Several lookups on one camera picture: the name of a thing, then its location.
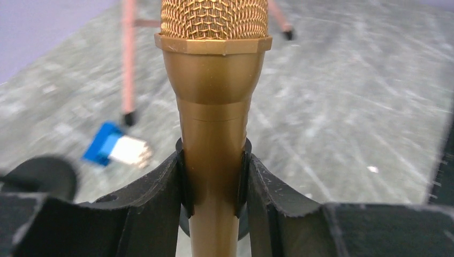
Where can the black round-base mic stand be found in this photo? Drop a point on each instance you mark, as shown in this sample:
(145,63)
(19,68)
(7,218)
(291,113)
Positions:
(48,174)

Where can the blue white toy block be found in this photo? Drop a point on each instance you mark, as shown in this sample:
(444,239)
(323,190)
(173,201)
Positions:
(111,144)

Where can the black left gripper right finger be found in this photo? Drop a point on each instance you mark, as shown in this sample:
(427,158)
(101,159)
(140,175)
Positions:
(283,222)

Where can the pink music stand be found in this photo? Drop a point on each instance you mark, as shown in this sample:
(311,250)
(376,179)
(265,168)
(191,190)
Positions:
(196,20)

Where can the gold microphone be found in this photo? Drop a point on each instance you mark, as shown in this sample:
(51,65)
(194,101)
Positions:
(213,81)

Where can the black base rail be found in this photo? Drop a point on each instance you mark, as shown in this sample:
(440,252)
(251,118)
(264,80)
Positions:
(441,192)

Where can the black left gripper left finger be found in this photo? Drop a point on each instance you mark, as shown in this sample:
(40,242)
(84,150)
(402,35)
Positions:
(140,219)

